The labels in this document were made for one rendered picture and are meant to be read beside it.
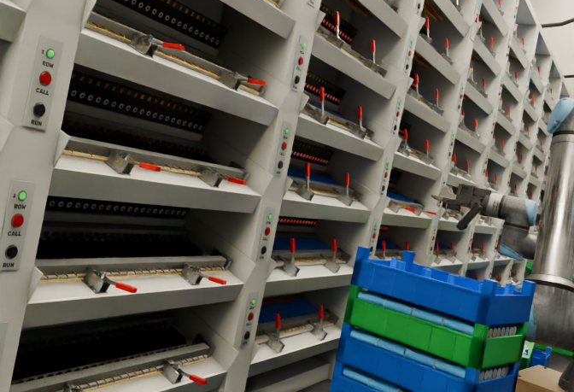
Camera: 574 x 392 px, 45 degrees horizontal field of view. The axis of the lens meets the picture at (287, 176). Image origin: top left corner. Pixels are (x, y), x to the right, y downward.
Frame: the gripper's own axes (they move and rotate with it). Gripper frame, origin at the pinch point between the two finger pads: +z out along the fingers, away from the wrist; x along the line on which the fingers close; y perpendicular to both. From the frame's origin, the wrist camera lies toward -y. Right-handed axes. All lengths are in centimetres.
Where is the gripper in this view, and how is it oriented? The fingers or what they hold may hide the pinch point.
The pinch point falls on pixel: (435, 198)
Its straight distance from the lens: 270.4
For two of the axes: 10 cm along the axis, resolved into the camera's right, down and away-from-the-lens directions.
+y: 2.1, -9.8, -0.1
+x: -4.6, -1.0, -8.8
